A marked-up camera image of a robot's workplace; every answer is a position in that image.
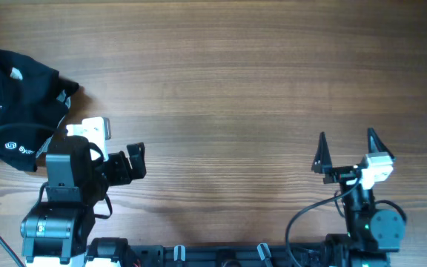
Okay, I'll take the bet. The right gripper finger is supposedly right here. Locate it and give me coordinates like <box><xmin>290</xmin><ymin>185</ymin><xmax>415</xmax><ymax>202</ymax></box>
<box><xmin>367</xmin><ymin>128</ymin><xmax>395</xmax><ymax>160</ymax></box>
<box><xmin>311</xmin><ymin>132</ymin><xmax>333</xmax><ymax>174</ymax></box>

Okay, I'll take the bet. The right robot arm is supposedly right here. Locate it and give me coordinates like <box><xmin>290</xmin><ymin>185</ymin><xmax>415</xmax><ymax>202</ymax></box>
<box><xmin>311</xmin><ymin>128</ymin><xmax>407</xmax><ymax>266</ymax></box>

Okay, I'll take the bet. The white rail clip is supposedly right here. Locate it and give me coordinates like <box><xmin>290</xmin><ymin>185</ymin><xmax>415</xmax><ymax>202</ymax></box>
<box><xmin>256</xmin><ymin>243</ymin><xmax>273</xmax><ymax>267</ymax></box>
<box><xmin>173</xmin><ymin>245</ymin><xmax>186</xmax><ymax>262</ymax></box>

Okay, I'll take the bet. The left white rail clip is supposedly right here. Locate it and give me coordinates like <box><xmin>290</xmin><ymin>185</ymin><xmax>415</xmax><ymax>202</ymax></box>
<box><xmin>173</xmin><ymin>245</ymin><xmax>186</xmax><ymax>262</ymax></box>

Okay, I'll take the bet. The black t-shirt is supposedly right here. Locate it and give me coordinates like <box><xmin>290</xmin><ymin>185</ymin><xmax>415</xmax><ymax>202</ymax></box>
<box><xmin>0</xmin><ymin>50</ymin><xmax>63</xmax><ymax>172</ymax></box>

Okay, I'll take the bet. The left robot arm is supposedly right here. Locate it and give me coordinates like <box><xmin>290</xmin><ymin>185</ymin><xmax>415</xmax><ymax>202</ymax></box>
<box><xmin>20</xmin><ymin>136</ymin><xmax>147</xmax><ymax>266</ymax></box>

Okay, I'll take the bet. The right white rail clip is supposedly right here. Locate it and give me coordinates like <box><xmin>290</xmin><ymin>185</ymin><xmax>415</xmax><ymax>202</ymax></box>
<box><xmin>256</xmin><ymin>243</ymin><xmax>273</xmax><ymax>267</ymax></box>

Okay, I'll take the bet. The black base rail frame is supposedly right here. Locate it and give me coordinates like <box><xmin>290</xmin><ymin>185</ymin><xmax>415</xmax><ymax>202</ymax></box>
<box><xmin>87</xmin><ymin>243</ymin><xmax>391</xmax><ymax>267</ymax></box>

